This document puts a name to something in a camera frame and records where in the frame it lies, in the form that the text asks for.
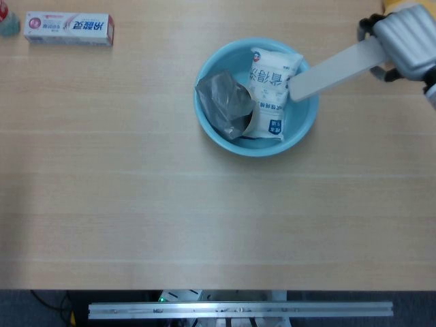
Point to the white milk pouch blue print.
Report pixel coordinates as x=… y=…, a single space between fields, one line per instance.
x=269 y=102

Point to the grey garbage bag roll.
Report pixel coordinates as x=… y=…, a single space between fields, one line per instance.
x=219 y=98

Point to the white pink toothpaste box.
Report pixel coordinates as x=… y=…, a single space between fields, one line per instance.
x=68 y=29

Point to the yellow plush toy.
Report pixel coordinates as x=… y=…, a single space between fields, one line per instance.
x=391 y=2

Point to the beige cutlery case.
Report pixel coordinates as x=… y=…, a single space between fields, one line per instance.
x=327 y=75

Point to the light blue plastic basin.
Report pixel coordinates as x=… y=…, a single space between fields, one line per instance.
x=238 y=150

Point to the clear bottle red label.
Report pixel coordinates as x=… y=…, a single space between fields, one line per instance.
x=8 y=25

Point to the aluminium profile rail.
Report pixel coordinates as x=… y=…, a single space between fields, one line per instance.
x=238 y=310

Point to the beige round bowl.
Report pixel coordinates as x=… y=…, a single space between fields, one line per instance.
x=250 y=124

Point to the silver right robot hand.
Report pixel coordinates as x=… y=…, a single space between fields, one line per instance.
x=408 y=41

